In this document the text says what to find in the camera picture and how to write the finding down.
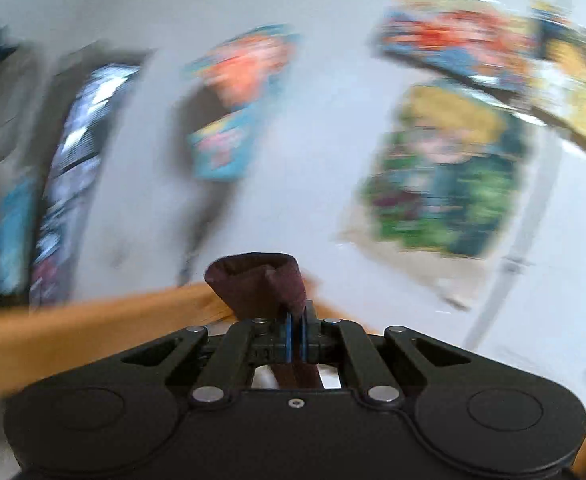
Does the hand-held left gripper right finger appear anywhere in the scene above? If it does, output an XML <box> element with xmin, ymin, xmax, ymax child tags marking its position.
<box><xmin>302</xmin><ymin>300</ymin><xmax>474</xmax><ymax>408</ymax></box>

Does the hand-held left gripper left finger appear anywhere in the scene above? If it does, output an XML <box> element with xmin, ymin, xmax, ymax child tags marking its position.
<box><xmin>122</xmin><ymin>311</ymin><xmax>295</xmax><ymax>407</ymax></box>

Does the maroon cloth garment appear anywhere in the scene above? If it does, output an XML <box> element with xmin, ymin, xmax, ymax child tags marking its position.
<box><xmin>204</xmin><ymin>252</ymin><xmax>324</xmax><ymax>391</ymax></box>

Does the green wall poster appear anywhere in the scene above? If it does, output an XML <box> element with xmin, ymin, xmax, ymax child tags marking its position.
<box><xmin>340</xmin><ymin>79</ymin><xmax>531</xmax><ymax>263</ymax></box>

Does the wooden bed frame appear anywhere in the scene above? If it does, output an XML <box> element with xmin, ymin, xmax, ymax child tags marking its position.
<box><xmin>0</xmin><ymin>280</ymin><xmax>380</xmax><ymax>406</ymax></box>

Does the white wall conduit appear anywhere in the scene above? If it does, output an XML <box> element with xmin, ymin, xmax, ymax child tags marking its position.
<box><xmin>465</xmin><ymin>0</ymin><xmax>580</xmax><ymax>352</ymax></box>

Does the orange and blue wall poster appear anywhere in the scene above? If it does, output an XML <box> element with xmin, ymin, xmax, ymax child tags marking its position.
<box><xmin>182</xmin><ymin>24</ymin><xmax>301</xmax><ymax>183</ymax></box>

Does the tall dark wall poster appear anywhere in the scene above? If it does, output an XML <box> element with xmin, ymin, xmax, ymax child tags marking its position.
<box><xmin>27</xmin><ymin>62</ymin><xmax>141</xmax><ymax>308</ymax></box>

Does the light blue wall poster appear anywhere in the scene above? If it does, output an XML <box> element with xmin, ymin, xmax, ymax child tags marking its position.
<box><xmin>0</xmin><ymin>172</ymin><xmax>36</xmax><ymax>297</ymax></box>

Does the red and blue wall poster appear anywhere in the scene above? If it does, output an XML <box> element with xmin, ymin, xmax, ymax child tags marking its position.
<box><xmin>372</xmin><ymin>0</ymin><xmax>541</xmax><ymax>93</ymax></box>

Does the yellow wall poster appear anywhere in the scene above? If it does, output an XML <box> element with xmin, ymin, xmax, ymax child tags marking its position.
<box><xmin>527</xmin><ymin>0</ymin><xmax>586</xmax><ymax>163</ymax></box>

